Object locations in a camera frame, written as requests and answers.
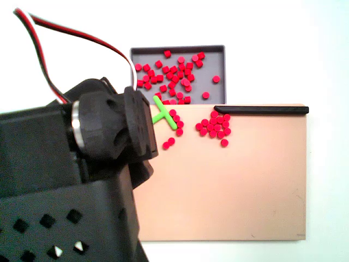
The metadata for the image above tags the red white black servo cable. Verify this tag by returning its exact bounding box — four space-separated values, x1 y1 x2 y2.
13 7 137 105

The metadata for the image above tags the black foam rail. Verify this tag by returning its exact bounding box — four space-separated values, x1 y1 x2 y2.
214 105 310 115

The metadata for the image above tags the beige flat board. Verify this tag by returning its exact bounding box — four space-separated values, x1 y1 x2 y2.
132 103 310 242

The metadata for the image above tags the green T-shaped pusher tool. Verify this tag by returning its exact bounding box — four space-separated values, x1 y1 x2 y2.
151 95 178 129

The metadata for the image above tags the grey tray container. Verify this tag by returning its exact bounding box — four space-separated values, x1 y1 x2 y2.
129 44 227 106

